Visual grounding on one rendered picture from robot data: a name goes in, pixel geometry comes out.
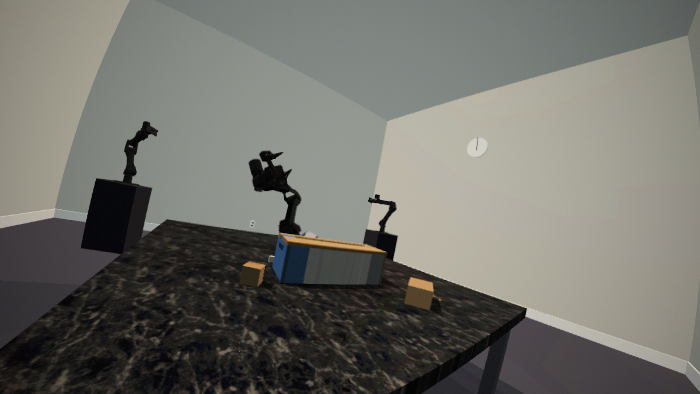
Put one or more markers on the tan cube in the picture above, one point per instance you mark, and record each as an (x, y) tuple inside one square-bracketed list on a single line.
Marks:
[(419, 293)]

